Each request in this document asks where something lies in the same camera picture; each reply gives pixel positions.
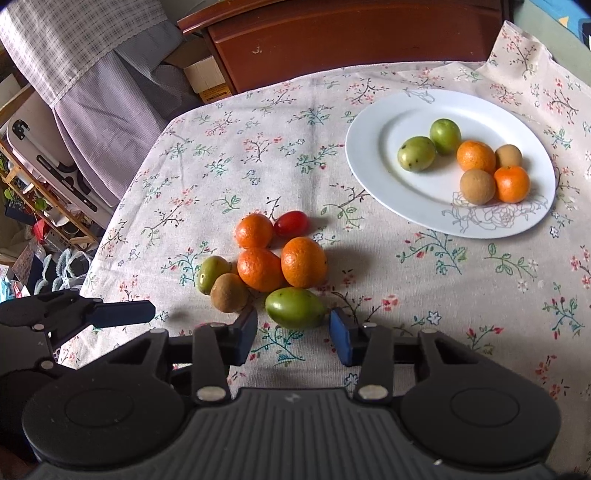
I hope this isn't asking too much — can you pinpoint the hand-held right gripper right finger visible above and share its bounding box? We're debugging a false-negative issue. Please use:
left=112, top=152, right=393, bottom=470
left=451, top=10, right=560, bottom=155
left=329, top=308, right=497, bottom=401

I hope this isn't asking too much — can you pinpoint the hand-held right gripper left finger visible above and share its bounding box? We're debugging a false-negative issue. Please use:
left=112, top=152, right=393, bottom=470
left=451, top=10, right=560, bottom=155
left=83, top=305, right=258, bottom=404

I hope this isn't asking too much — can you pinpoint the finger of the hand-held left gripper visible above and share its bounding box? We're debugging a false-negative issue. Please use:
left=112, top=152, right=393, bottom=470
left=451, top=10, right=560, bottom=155
left=0, top=291, right=156, bottom=370

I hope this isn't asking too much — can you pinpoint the brown kiwi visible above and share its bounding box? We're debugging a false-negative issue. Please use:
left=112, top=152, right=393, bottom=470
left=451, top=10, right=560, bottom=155
left=460, top=168, right=496, bottom=206
left=495, top=144, right=523, bottom=169
left=210, top=272, right=250, bottom=313

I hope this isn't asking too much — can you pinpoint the orange mandarin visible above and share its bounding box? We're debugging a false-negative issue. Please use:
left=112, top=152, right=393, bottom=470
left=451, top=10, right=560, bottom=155
left=235, top=213, right=274, bottom=250
left=237, top=247, right=284, bottom=292
left=457, top=140, right=497, bottom=175
left=281, top=236, right=328, bottom=288
left=493, top=165, right=531, bottom=204

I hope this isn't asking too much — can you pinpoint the red cherry tomato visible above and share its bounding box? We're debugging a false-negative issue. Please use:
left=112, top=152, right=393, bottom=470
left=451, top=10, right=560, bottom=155
left=274, top=210, right=310, bottom=236

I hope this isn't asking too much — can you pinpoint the spotted green jujube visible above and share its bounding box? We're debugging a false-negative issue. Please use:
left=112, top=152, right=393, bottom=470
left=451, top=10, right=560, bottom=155
left=397, top=136, right=437, bottom=173

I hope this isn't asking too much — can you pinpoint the white oval plate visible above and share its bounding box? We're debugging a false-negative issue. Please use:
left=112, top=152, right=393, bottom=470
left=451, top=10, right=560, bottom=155
left=345, top=89, right=557, bottom=239

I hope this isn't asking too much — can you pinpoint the fluffy blue grey slipper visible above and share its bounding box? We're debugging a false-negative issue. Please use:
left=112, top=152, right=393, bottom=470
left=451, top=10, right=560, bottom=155
left=65, top=249, right=90, bottom=289
left=39, top=254, right=65, bottom=292

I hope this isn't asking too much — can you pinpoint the wooden rack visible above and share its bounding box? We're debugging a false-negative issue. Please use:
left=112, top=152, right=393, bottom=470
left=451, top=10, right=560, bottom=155
left=0, top=143, right=100, bottom=250

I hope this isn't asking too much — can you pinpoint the floral tablecloth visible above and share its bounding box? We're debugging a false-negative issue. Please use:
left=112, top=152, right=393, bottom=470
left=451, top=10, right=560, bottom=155
left=55, top=21, right=591, bottom=480

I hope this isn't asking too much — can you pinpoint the white folding table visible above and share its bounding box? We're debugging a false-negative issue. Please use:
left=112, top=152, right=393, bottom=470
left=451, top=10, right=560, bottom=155
left=6, top=90, right=116, bottom=215

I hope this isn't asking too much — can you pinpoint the purple checkered cloth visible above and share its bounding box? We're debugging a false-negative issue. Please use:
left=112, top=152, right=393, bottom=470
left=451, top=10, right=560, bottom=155
left=0, top=0, right=204, bottom=208

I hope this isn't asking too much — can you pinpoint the open cardboard box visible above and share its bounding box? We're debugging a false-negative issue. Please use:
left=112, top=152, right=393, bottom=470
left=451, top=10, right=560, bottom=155
left=164, top=44, right=232, bottom=104

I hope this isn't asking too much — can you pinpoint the dark wooden cabinet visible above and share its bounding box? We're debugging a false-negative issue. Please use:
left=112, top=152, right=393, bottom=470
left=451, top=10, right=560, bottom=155
left=178, top=0, right=513, bottom=95

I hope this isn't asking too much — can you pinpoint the pale green bed sheet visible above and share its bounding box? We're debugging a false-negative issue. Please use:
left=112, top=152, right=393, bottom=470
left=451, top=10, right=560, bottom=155
left=512, top=0, right=591, bottom=65

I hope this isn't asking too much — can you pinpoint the blue bedding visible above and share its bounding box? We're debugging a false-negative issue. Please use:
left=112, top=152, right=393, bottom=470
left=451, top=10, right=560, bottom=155
left=554, top=0, right=591, bottom=51

